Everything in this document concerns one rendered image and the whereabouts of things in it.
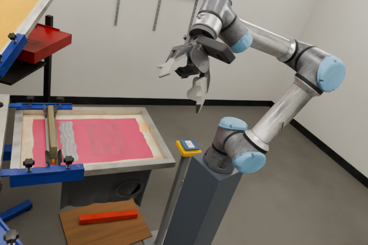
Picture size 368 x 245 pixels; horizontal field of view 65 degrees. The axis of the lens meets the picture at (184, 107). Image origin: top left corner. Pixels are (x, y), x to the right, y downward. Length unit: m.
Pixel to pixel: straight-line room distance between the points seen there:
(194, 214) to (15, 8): 1.75
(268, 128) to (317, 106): 3.67
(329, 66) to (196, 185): 0.75
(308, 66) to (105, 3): 2.74
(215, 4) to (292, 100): 0.47
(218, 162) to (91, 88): 2.78
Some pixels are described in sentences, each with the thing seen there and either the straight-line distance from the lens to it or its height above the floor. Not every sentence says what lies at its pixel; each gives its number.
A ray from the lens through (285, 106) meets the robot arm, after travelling 1.10.
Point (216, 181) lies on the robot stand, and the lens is 1.28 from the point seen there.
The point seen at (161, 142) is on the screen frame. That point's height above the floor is 0.99.
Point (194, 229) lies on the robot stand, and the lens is 1.51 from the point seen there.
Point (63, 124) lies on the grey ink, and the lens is 1.82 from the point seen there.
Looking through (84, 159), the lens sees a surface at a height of 0.95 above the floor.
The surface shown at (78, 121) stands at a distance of 1.87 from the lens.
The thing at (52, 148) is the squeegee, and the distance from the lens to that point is 1.50.
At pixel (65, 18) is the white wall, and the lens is 3.50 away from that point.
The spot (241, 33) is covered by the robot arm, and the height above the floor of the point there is 1.83.
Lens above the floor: 1.99
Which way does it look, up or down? 27 degrees down
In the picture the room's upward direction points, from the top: 16 degrees clockwise
